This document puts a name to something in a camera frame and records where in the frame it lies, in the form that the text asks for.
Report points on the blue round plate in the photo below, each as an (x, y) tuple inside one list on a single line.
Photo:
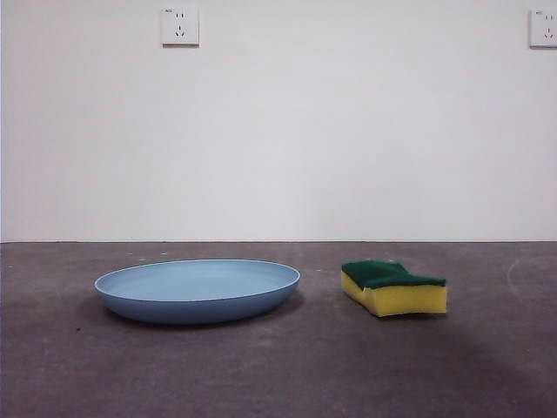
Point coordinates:
[(196, 307)]

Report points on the yellow sponge with green pad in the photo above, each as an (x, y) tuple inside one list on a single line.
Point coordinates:
[(393, 300)]

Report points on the white wall socket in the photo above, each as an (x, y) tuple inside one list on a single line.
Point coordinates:
[(180, 26), (544, 29)]

